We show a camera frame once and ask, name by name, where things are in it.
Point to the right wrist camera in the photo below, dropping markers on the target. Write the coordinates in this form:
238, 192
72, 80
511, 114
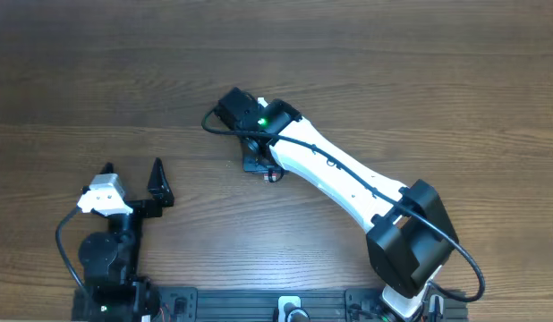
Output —
261, 102

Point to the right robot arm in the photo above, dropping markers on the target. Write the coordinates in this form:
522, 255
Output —
339, 179

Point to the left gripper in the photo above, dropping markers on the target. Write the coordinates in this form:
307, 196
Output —
149, 208

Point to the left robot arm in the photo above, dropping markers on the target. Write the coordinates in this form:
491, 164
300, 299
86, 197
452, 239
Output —
111, 255

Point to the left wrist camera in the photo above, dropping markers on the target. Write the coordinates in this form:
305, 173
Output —
104, 197

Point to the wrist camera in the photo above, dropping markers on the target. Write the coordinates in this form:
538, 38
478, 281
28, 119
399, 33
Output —
104, 197
261, 102

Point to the mounting rail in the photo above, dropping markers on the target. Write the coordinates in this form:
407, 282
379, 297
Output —
240, 306

